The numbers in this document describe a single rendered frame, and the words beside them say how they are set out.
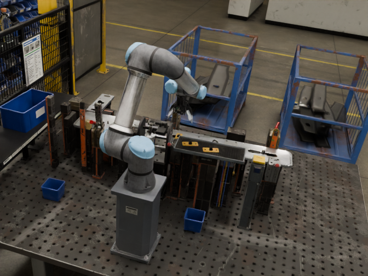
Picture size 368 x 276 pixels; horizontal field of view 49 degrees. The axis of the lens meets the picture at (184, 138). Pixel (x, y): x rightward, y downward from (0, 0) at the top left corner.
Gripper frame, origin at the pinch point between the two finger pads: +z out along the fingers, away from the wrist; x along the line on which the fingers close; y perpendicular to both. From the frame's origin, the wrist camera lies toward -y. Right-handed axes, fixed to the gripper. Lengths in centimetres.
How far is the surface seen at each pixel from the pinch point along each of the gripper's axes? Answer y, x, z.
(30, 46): -11, -101, -27
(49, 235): 77, -50, 36
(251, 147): -4.0, 45.5, 12.0
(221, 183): 22.5, 32.0, 23.3
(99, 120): 15.9, -45.5, 0.2
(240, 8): -767, -13, 142
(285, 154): -3, 67, 12
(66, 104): 1, -74, 4
